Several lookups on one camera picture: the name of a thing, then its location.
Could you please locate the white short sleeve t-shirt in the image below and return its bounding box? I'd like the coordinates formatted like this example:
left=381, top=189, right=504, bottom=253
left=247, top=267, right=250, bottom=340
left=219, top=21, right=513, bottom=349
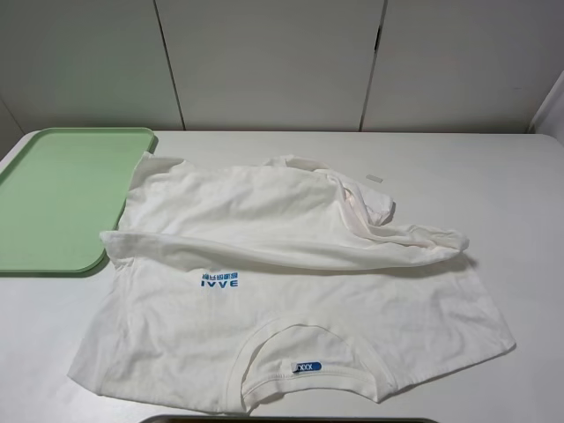
left=69, top=153, right=516, bottom=413

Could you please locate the light green plastic tray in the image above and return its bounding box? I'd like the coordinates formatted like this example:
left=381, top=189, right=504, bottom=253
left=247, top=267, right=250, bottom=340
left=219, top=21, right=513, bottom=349
left=1, top=128, right=156, bottom=275

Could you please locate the clear tape piece far right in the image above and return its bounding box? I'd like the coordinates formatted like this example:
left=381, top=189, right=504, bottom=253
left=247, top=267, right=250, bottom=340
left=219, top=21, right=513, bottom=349
left=366, top=174, right=383, bottom=183

